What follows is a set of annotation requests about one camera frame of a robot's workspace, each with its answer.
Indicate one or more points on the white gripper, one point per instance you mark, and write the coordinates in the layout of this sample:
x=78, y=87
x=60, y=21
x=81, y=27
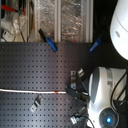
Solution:
x=107, y=92

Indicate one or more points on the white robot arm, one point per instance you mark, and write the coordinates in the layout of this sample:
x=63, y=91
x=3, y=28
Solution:
x=119, y=37

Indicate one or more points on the black perforated breadboard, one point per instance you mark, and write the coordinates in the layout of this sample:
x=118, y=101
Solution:
x=31, y=69

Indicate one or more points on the right blue clamp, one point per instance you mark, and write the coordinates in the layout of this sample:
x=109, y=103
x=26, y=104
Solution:
x=95, y=44

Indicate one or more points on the blue clamp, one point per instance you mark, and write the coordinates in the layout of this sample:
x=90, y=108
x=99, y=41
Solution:
x=95, y=44
x=48, y=40

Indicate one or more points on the left blue clamp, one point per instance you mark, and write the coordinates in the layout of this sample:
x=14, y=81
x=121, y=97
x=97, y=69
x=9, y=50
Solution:
x=48, y=40

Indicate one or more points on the clear plastic storage bins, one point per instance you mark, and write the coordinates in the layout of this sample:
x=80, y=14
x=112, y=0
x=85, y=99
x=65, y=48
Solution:
x=62, y=20

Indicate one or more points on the middle grey cable clip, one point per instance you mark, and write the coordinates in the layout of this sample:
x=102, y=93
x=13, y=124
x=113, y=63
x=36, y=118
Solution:
x=73, y=79

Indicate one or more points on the grey cable clip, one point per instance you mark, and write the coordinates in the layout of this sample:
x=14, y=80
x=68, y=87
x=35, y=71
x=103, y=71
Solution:
x=36, y=103
x=78, y=116
x=73, y=79

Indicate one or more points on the right grey cable clip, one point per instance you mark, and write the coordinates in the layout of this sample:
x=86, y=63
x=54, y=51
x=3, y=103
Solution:
x=78, y=116

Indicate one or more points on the left grey cable clip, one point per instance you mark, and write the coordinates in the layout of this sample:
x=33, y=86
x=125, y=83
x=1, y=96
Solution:
x=36, y=103

